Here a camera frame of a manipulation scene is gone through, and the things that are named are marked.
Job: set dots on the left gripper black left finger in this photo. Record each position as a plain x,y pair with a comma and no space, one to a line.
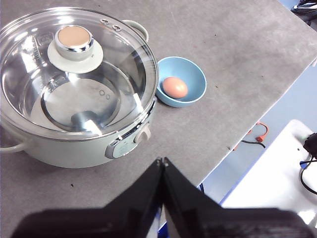
119,218

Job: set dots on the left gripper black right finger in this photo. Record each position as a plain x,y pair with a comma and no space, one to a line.
198,218

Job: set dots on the brown egg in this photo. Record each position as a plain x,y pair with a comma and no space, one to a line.
174,87

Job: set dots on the glass lid with green knob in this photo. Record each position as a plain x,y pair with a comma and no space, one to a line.
74,42

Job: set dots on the pale green electric steamer pot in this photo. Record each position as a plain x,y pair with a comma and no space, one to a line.
64,153

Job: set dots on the white platform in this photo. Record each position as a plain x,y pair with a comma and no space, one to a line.
272,173

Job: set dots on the black plug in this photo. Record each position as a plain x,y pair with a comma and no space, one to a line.
311,145

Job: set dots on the blue ribbed bowl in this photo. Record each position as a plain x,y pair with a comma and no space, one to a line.
190,72

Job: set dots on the black equipment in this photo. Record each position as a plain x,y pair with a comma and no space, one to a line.
305,8

